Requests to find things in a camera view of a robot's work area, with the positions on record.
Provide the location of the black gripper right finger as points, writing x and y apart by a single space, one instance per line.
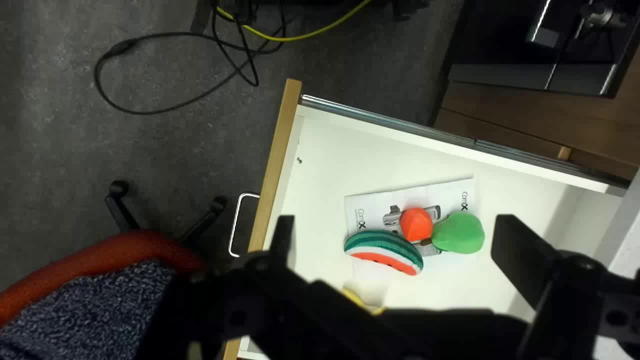
522 256

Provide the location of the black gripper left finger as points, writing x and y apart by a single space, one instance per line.
283 236

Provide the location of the wood front white drawer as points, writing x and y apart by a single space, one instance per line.
332 153

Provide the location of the green toy fruit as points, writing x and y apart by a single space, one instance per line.
460 233

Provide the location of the toy watermelon slice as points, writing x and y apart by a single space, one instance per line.
383 248

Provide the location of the orange toy fruit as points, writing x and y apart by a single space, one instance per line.
417 225

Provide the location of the red office chair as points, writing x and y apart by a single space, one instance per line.
101 256

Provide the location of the blue speckled cloth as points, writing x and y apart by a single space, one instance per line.
80 312

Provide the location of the black undercounter appliance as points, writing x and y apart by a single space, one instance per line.
507 40

